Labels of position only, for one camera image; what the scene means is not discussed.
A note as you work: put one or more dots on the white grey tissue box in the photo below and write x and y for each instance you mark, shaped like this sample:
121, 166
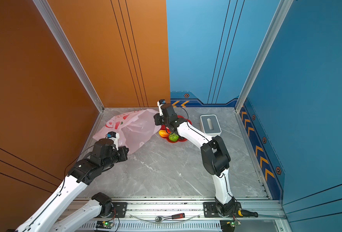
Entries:
210, 125

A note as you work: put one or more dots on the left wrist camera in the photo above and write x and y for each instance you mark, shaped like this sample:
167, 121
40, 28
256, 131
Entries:
114, 136

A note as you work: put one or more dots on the aluminium corner post right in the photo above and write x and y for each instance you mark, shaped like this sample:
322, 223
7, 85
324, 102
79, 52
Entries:
270, 36

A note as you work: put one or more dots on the red flower-shaped bowl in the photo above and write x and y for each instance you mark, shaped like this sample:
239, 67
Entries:
182, 137

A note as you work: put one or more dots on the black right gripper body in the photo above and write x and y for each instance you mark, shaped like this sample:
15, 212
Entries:
161, 120

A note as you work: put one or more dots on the aluminium corner post left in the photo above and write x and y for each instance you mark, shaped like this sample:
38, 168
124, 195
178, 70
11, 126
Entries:
53, 24

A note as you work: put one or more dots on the green bumpy fruit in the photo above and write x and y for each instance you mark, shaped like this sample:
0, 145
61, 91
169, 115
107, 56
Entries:
173, 137

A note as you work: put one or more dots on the red yellow mango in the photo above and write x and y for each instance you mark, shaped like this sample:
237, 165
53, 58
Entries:
164, 133

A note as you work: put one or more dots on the pink plastic bag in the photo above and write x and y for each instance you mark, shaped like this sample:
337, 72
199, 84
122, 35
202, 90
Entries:
134, 128

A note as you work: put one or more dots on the red handled ratchet wrench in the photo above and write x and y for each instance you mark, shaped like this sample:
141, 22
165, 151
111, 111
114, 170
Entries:
160, 219

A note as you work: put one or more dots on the circuit board right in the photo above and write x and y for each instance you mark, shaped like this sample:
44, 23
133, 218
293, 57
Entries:
229, 225

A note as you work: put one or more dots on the aluminium corner post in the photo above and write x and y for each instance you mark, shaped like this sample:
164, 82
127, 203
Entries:
53, 24
270, 36

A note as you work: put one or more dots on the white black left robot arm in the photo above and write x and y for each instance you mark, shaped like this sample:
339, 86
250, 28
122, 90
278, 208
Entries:
105, 154

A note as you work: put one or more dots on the yellow black screwdriver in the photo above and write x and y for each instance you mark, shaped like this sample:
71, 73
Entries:
246, 213

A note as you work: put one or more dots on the green circuit board left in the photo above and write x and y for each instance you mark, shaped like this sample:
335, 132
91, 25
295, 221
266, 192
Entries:
104, 225

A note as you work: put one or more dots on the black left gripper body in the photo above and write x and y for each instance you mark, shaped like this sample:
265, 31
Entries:
121, 155

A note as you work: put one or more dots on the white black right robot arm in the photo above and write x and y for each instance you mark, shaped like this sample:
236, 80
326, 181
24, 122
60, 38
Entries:
215, 159

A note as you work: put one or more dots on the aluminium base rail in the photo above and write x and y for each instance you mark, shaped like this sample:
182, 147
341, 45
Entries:
137, 214

